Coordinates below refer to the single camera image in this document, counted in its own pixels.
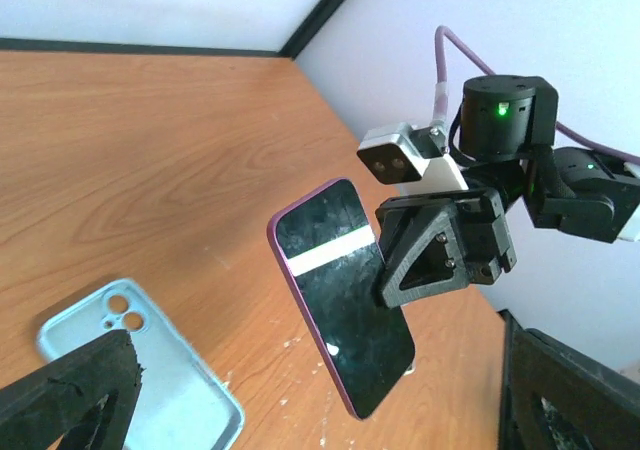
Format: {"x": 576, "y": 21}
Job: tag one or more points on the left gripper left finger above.
{"x": 82, "y": 400}

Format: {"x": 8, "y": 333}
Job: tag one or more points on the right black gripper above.
{"x": 438, "y": 243}

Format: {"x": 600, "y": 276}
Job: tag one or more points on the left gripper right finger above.
{"x": 554, "y": 397}

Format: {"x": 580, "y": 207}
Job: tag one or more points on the light blue phone case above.
{"x": 182, "y": 404}

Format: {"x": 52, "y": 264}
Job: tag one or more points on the purple phone black screen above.
{"x": 329, "y": 256}

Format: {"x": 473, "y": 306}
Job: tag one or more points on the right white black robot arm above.
{"x": 502, "y": 138}

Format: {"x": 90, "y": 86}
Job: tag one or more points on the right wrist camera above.
{"x": 416, "y": 160}

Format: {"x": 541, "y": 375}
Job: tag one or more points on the black enclosure frame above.
{"x": 262, "y": 28}

